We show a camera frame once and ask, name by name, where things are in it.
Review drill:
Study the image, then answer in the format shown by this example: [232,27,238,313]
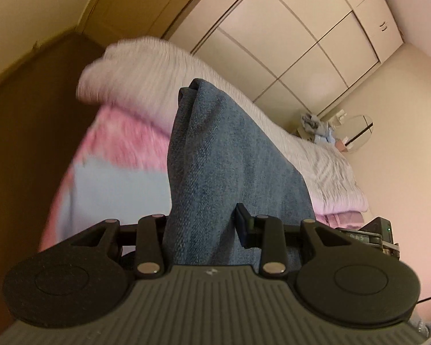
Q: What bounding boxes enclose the pink rose bed blanket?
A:
[39,105,170,251]

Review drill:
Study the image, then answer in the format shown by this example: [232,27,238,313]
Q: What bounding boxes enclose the blue denim jeans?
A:
[163,79,315,268]

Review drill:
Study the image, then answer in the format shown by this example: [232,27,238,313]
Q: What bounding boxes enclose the brown wooden door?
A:
[78,0,200,47]

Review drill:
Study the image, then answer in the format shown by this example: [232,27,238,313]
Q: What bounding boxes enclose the mauve pillow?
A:
[315,212,364,230]

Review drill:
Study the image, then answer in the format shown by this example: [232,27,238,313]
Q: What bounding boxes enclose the oval mirror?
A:
[338,114,374,153]

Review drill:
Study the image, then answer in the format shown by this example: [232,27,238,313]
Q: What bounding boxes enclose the grey striped quilt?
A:
[77,37,368,215]

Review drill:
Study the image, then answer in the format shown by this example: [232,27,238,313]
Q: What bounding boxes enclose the blue soft toy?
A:
[297,113,336,146]

